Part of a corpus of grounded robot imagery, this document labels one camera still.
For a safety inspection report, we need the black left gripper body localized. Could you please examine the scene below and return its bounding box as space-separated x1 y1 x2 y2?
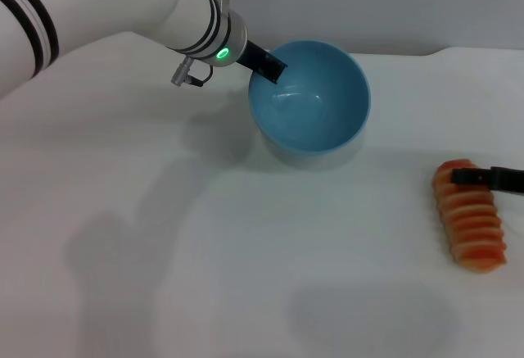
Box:
237 40 271 73

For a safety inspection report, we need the left arm connector cable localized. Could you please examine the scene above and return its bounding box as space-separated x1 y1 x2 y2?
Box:
170 57 214 88

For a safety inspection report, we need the blue bowl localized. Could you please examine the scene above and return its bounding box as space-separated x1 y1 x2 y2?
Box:
247 39 373 170

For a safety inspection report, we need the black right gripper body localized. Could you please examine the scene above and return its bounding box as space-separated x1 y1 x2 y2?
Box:
490 165 524 195

